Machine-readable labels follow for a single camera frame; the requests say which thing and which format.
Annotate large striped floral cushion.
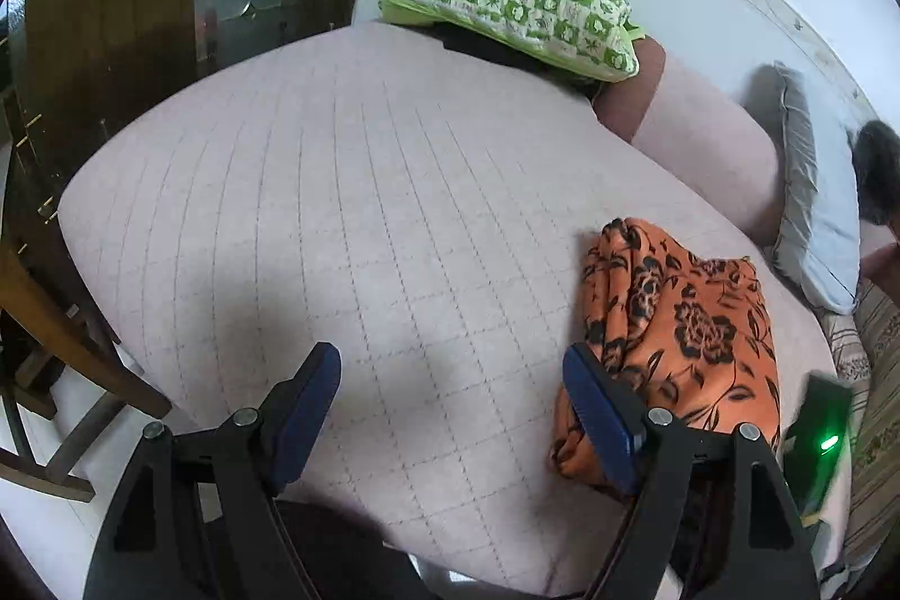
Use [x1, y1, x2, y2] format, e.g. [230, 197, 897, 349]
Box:
[840, 280, 900, 573]

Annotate small striped floral cushion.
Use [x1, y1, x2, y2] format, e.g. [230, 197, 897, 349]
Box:
[819, 308, 873, 386]

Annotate wooden chair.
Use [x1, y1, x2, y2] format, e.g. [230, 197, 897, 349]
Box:
[0, 220, 173, 503]

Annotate green white patterned pillow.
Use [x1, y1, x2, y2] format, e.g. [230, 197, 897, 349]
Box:
[378, 0, 642, 82]

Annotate dark cloth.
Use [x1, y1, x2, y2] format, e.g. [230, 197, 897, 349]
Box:
[429, 24, 606, 98]

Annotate light blue pillow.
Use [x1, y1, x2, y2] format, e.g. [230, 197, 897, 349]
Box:
[769, 62, 862, 316]

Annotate pink sofa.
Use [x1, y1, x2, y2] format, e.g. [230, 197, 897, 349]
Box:
[56, 20, 900, 600]

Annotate orange floral shirt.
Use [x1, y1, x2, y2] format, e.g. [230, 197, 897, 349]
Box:
[548, 216, 783, 492]

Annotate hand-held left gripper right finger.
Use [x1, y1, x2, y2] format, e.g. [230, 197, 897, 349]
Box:
[562, 341, 820, 600]

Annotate person's dark-haired head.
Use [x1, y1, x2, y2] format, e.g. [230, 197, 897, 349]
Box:
[850, 120, 900, 228]

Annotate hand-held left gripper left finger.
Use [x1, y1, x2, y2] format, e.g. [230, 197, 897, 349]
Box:
[83, 341, 343, 600]

